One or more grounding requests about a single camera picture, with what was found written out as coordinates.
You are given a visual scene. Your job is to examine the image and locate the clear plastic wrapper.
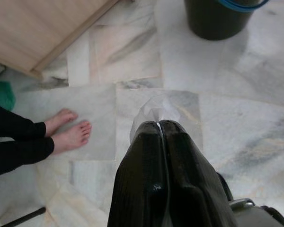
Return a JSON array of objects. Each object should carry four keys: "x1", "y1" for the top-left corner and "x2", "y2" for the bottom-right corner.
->
[{"x1": 130, "y1": 94, "x2": 183, "y2": 142}]

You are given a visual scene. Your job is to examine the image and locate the person's leg in black trousers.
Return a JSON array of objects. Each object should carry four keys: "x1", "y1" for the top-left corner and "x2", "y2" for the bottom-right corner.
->
[
  {"x1": 0, "y1": 101, "x2": 47, "y2": 142},
  {"x1": 0, "y1": 136, "x2": 55, "y2": 179}
]

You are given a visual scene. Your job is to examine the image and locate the light wooden furniture panel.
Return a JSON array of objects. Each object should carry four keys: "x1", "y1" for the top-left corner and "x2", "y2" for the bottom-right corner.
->
[{"x1": 0, "y1": 0, "x2": 120, "y2": 79}]

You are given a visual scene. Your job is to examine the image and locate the robot's silver black leg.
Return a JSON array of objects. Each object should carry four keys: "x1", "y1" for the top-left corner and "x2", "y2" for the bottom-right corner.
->
[{"x1": 229, "y1": 197, "x2": 284, "y2": 227}]

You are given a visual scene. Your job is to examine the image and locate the black metal rod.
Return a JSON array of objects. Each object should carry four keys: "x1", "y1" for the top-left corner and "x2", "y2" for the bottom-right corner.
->
[{"x1": 4, "y1": 207, "x2": 47, "y2": 227}]

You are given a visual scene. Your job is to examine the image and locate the person's bare foot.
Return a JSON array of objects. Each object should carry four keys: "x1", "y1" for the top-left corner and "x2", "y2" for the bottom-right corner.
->
[
  {"x1": 51, "y1": 120, "x2": 93, "y2": 156},
  {"x1": 44, "y1": 108, "x2": 79, "y2": 138}
]

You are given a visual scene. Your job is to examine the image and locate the black bin with blue rim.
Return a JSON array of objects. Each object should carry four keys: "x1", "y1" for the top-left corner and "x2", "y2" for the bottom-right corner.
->
[{"x1": 184, "y1": 0, "x2": 271, "y2": 41}]

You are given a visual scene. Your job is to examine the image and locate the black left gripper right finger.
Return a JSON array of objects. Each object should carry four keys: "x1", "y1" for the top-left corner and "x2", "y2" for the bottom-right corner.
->
[{"x1": 160, "y1": 120, "x2": 240, "y2": 227}]

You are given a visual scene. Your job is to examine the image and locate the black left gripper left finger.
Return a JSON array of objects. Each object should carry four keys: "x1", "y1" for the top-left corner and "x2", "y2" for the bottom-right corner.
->
[{"x1": 107, "y1": 121, "x2": 168, "y2": 227}]

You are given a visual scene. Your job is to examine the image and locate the green cloth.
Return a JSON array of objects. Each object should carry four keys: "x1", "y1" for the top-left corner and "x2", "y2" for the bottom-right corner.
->
[{"x1": 0, "y1": 80, "x2": 16, "y2": 111}]

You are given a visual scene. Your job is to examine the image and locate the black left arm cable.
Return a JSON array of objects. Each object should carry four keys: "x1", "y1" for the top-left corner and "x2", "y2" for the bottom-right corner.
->
[{"x1": 215, "y1": 172, "x2": 234, "y2": 201}]

